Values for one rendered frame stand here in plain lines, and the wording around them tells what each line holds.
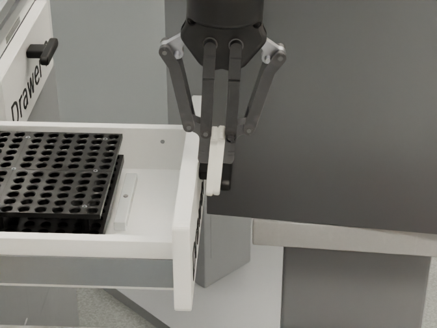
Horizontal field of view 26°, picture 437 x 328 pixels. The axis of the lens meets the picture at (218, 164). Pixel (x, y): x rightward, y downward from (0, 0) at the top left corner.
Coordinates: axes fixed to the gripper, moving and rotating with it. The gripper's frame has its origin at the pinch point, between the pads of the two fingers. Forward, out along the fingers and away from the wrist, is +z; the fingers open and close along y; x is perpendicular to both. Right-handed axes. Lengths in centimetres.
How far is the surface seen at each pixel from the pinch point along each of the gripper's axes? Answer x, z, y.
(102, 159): 6.1, 4.1, -13.2
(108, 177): 1.9, 4.0, -12.0
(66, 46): 171, 64, -47
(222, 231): 96, 76, 2
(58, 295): 44, 55, -27
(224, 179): -0.1, 2.3, 0.9
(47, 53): 32.9, 3.5, -24.3
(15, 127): 15.1, 5.5, -25.0
